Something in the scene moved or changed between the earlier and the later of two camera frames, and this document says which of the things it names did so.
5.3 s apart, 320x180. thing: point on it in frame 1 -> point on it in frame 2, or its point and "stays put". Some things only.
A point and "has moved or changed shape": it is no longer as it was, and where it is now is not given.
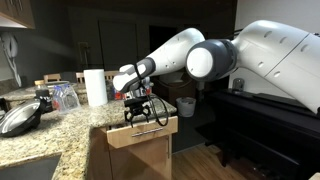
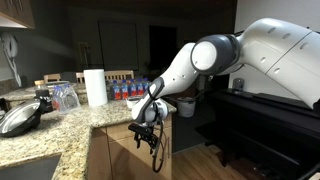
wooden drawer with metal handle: [140, 132] has moved or changed shape
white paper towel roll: [96, 86] stays put
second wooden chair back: [48, 77] stays put
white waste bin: [186, 106] stays put
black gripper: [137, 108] -> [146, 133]
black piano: [275, 136] stays put
